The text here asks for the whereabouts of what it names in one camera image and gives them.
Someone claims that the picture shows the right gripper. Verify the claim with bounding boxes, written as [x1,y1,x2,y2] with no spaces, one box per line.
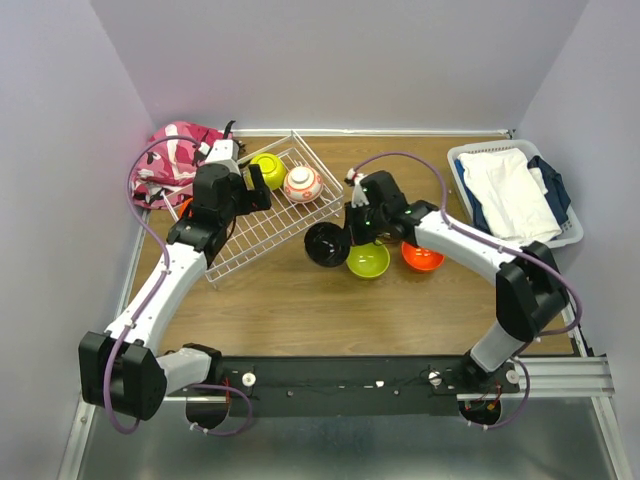
[340,197,388,246]

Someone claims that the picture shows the yellow-green bowl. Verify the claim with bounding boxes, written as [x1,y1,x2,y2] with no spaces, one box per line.
[250,152,287,191]
[346,243,391,280]

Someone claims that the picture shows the white bowl with red pattern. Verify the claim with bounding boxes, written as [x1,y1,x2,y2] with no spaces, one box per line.
[283,165,324,204]

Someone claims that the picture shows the beige speckled bowl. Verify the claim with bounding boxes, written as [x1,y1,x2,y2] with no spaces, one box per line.
[304,222,351,268]

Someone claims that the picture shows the orange bowl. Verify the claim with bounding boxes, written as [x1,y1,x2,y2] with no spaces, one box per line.
[179,198,193,218]
[401,242,445,273]

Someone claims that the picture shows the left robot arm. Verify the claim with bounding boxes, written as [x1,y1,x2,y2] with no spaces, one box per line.
[79,163,271,421]

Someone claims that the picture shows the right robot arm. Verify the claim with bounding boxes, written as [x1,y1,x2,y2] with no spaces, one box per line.
[345,170,569,392]

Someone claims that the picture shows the pink camouflage cloth bag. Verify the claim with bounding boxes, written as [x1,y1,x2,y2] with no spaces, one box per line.
[129,121,241,210]

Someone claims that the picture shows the white folded cloth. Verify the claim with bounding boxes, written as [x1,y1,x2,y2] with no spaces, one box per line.
[458,148,561,245]

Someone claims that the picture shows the dark blue jeans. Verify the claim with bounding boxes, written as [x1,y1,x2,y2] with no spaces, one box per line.
[527,155,571,226]

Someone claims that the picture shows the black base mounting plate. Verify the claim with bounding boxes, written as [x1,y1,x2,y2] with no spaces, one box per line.
[210,355,520,418]

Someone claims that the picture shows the lavender plastic laundry basket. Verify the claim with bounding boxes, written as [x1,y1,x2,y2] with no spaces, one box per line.
[447,139,584,249]

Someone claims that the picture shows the white wire dish rack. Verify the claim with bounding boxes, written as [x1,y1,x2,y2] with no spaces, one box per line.
[162,130,345,290]

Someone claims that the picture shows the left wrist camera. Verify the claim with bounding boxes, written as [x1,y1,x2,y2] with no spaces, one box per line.
[198,139,240,174]

